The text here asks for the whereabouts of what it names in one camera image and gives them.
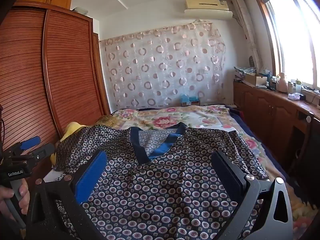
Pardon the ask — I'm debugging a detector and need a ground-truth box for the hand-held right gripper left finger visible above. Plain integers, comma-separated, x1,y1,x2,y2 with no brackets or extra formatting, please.
26,151,108,240

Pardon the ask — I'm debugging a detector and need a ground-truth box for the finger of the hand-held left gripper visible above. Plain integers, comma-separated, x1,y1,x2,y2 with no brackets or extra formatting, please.
11,144,55,167
4,136,42,156

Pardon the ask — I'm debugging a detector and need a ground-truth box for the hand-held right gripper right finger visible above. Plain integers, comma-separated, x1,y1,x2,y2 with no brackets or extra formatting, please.
210,150,294,240

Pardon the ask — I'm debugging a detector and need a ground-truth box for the dark circle-patterned shirt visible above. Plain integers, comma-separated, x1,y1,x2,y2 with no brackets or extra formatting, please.
54,122,269,240

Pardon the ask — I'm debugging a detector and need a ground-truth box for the person's left hand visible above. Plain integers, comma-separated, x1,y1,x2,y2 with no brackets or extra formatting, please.
0,179,30,221

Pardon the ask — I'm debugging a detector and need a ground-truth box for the yellow plush toy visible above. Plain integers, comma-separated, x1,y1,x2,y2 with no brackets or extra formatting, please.
51,122,88,167

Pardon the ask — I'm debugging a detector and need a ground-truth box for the navy bed sheet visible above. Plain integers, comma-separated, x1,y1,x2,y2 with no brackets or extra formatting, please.
225,104,278,170

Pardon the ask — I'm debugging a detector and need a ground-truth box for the brown mustard cushion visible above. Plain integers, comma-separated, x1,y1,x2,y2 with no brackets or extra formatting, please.
94,115,118,128

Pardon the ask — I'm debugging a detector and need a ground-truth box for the low wooden cabinet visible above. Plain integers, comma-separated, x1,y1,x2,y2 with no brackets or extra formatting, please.
233,80,320,178

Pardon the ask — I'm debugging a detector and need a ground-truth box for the wooden headboard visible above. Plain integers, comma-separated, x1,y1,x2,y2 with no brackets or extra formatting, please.
0,0,112,188

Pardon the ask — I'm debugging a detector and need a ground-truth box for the yellow floral cloth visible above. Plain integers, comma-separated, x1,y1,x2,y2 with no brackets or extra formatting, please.
285,177,312,230

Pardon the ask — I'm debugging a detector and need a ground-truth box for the blue tissue box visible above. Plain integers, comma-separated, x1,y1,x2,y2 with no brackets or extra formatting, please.
180,94,200,107

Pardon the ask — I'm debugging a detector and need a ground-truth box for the floral blanket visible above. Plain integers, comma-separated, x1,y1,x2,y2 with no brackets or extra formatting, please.
112,105,250,137

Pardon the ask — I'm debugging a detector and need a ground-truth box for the cardboard box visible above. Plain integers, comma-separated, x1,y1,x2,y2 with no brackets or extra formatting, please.
244,73,268,88

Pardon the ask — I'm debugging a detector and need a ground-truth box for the stack of folded cloths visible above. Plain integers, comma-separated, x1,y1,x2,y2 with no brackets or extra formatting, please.
234,66,258,82

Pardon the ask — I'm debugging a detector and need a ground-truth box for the sheer circle-patterned curtain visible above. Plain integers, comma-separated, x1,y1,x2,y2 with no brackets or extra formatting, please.
99,22,227,110

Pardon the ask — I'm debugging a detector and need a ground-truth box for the beige tied window curtain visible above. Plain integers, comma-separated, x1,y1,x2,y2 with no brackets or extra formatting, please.
231,0,262,68

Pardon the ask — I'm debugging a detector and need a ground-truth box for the wooden-framed window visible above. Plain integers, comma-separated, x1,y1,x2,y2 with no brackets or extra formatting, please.
252,0,320,90

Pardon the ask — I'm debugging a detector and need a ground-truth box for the beige wall air conditioner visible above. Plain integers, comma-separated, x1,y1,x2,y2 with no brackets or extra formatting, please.
184,0,233,20

